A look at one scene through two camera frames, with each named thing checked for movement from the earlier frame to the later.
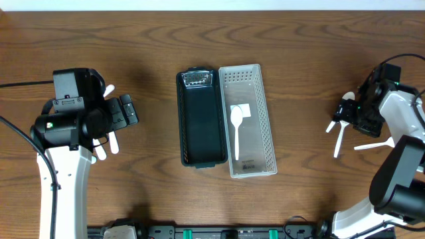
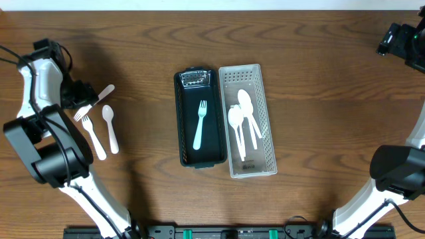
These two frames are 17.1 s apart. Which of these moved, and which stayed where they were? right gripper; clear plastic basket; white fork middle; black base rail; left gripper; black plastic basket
Moved: right gripper; left gripper
Stayed: clear plastic basket; white fork middle; black plastic basket; black base rail
